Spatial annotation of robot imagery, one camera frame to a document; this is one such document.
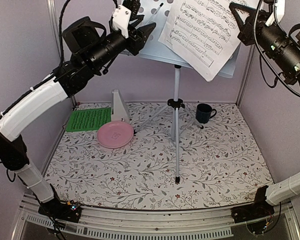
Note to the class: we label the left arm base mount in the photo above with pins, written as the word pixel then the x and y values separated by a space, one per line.
pixel 61 210

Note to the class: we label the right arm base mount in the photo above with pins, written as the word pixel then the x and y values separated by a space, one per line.
pixel 258 209

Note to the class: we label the front aluminium rail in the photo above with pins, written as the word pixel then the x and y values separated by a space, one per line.
pixel 104 223

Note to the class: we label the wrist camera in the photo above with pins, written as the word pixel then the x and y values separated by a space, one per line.
pixel 121 17
pixel 277 13

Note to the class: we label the left aluminium frame post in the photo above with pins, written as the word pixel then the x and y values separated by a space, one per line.
pixel 54 25

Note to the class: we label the dark blue ceramic mug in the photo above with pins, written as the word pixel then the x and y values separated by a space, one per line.
pixel 204 112

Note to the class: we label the pink plastic plate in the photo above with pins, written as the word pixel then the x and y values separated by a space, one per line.
pixel 115 134

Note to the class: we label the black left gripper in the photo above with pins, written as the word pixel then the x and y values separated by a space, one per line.
pixel 137 40

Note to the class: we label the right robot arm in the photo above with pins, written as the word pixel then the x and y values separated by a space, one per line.
pixel 280 50

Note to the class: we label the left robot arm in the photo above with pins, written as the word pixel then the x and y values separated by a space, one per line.
pixel 93 49

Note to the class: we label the light blue music stand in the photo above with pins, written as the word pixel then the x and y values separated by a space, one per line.
pixel 158 11

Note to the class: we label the white sheet music page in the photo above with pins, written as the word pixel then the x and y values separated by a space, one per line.
pixel 201 32

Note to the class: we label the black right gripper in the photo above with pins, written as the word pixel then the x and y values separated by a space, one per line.
pixel 246 35

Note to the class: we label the right aluminium frame post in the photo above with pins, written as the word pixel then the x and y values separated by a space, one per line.
pixel 245 77

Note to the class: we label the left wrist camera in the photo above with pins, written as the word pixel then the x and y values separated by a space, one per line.
pixel 121 17

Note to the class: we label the white metronome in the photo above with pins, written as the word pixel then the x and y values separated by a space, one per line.
pixel 119 109

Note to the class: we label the aluminium frame post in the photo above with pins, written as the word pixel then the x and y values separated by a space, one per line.
pixel 54 25
pixel 245 77

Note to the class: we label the green sheet music page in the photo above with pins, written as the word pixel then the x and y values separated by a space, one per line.
pixel 88 119

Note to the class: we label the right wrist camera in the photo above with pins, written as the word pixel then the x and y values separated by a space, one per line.
pixel 277 13

